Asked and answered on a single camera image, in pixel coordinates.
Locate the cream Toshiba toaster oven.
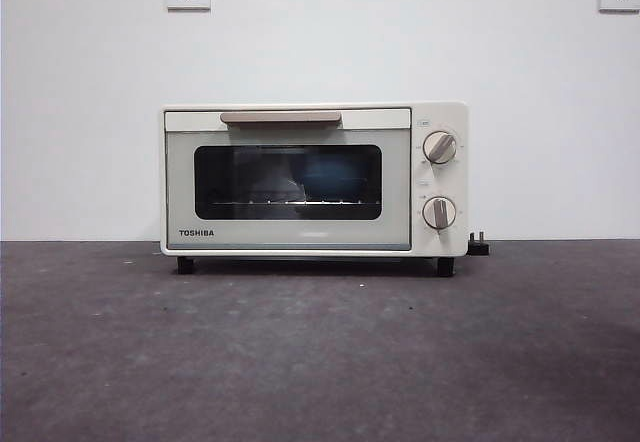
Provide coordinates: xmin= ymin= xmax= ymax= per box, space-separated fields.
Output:
xmin=159 ymin=100 xmax=470 ymax=277

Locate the oven door with beige handle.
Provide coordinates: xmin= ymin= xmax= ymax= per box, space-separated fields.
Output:
xmin=163 ymin=107 xmax=412 ymax=252

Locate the black power plug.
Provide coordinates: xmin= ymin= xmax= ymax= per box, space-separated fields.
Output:
xmin=467 ymin=230 xmax=490 ymax=256

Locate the round beige oven knob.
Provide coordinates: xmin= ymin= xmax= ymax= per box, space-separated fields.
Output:
xmin=422 ymin=195 xmax=458 ymax=229
xmin=422 ymin=130 xmax=459 ymax=166

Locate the blue bowl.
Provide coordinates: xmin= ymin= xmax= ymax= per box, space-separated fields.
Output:
xmin=299 ymin=161 xmax=369 ymax=202

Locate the metal wire oven rack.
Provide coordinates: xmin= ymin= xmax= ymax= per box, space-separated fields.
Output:
xmin=212 ymin=199 xmax=364 ymax=208

